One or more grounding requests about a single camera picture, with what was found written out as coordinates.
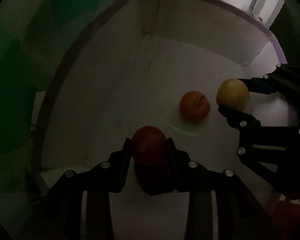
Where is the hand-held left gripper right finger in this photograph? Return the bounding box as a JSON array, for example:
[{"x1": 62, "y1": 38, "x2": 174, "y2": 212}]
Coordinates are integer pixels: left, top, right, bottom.
[{"x1": 166, "y1": 137, "x2": 275, "y2": 240}]

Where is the orange persimmon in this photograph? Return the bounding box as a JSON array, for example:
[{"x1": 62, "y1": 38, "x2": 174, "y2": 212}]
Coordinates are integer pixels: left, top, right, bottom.
[{"x1": 179, "y1": 91, "x2": 211, "y2": 124}]

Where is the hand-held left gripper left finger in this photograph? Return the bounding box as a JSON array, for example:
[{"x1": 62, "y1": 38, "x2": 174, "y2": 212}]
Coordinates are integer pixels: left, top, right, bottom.
[{"x1": 20, "y1": 137, "x2": 132, "y2": 240}]

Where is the red apple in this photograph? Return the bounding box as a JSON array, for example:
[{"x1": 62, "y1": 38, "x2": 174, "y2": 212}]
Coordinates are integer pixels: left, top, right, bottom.
[{"x1": 131, "y1": 125, "x2": 168, "y2": 167}]

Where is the dark red object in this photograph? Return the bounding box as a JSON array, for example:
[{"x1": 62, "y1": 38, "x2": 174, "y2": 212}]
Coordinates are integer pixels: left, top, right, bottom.
[{"x1": 271, "y1": 200, "x2": 300, "y2": 240}]

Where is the yellow apple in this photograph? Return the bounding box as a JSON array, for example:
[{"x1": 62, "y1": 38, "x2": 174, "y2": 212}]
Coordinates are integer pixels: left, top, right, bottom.
[{"x1": 216, "y1": 78, "x2": 250, "y2": 112}]

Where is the large white box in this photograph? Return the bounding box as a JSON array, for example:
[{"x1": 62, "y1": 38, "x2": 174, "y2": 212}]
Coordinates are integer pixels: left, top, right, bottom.
[{"x1": 27, "y1": 0, "x2": 288, "y2": 240}]

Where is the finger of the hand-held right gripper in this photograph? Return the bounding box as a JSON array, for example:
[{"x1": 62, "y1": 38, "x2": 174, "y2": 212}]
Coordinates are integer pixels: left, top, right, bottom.
[
  {"x1": 218, "y1": 105, "x2": 300, "y2": 199},
  {"x1": 237, "y1": 64, "x2": 300, "y2": 105}
]

